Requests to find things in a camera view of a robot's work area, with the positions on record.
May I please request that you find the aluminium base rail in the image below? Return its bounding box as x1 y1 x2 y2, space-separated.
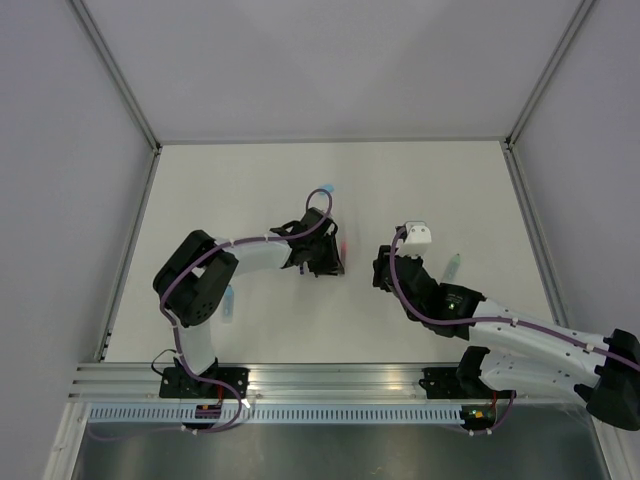
69 363 521 401

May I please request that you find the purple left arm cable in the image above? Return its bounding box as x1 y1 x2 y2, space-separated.
159 188 336 441

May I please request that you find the green highlighter pen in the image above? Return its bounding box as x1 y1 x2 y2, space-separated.
442 253 461 283

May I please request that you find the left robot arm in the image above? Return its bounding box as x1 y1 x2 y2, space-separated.
152 207 345 398

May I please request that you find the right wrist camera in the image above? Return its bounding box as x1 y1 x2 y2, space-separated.
398 221 432 257

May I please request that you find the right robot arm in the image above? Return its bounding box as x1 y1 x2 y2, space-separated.
372 245 639 431

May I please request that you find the blue highlighter pen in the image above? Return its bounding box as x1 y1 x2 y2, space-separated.
222 285 235 323

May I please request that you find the white slotted cable duct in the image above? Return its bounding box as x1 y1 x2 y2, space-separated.
89 402 464 425

